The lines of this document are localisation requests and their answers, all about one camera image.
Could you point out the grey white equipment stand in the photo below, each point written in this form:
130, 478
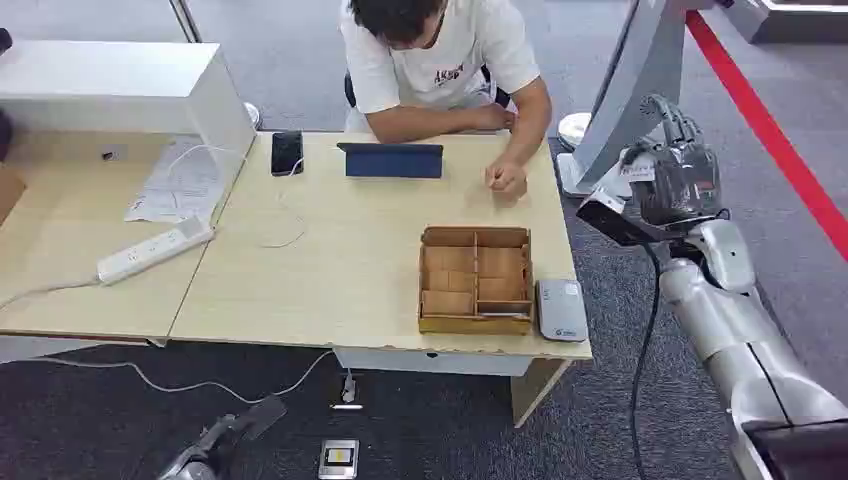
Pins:
629, 79

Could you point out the white plug in floor outlet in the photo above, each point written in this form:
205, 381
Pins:
348, 391

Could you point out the grey card reader device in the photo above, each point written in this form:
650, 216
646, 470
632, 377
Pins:
562, 310

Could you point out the person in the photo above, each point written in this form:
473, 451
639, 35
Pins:
437, 60

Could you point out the brown cardboard piece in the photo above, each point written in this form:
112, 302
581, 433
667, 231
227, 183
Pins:
10, 192

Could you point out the white desk partition box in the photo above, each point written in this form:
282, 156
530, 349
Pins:
126, 93

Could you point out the person's right hand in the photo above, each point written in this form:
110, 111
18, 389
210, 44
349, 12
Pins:
493, 118

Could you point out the person's left hand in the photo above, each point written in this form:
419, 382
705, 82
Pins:
505, 177

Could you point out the white desk drawer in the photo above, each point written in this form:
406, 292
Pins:
430, 362

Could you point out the round white chair base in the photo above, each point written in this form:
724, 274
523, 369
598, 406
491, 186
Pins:
252, 114

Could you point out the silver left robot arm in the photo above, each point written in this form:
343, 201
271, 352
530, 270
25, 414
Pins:
189, 467

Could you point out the white paper sheet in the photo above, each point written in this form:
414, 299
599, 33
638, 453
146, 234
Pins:
175, 182

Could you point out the person's hand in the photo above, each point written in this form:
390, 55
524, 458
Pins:
493, 118
505, 177

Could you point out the dark robot torso panel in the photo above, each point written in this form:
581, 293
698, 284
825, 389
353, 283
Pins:
805, 450

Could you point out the steel floor socket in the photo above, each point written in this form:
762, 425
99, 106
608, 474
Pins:
338, 458

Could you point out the blue tablet case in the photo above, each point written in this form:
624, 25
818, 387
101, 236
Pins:
392, 161

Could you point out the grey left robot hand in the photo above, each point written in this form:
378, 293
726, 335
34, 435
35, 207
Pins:
248, 417

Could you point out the white power strip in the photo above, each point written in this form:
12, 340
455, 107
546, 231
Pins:
156, 250

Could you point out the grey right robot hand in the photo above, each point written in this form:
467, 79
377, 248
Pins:
679, 182

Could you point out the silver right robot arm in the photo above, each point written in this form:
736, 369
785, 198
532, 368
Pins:
735, 331

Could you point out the white card in box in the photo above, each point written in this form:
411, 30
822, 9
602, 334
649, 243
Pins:
503, 312

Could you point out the pale wooden side desk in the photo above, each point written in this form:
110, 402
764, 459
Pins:
73, 238

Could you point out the round white stand base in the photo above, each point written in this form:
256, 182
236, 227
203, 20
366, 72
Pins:
574, 128

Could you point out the black smartphone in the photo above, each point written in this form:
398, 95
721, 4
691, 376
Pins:
287, 152

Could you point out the wooden box with compartments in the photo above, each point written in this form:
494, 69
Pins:
476, 280

